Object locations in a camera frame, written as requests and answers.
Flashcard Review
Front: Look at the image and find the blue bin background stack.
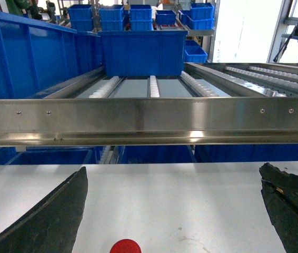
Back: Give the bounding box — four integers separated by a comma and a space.
67, 4, 94, 32
129, 5, 152, 31
99, 5, 124, 31

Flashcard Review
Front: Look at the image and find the blue bin on rollers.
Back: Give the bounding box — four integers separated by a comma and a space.
98, 30, 188, 76

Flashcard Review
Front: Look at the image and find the blue bin below right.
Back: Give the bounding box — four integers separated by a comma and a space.
184, 40, 207, 63

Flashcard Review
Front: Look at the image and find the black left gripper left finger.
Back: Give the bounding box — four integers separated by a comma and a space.
0, 167, 88, 252

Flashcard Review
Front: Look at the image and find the stainless steel flow rack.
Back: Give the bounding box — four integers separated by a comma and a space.
0, 62, 298, 164

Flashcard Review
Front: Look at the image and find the red push button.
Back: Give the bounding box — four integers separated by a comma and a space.
110, 239, 142, 253

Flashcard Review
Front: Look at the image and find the small blue bin background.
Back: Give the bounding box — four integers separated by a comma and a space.
156, 10, 176, 25

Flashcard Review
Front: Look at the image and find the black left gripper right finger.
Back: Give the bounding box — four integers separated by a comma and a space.
259, 163, 298, 252

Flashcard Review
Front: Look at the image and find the blue bin background right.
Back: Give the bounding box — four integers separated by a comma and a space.
178, 3, 214, 30

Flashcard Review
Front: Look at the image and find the large blue bin left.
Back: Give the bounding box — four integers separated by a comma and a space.
0, 12, 103, 99

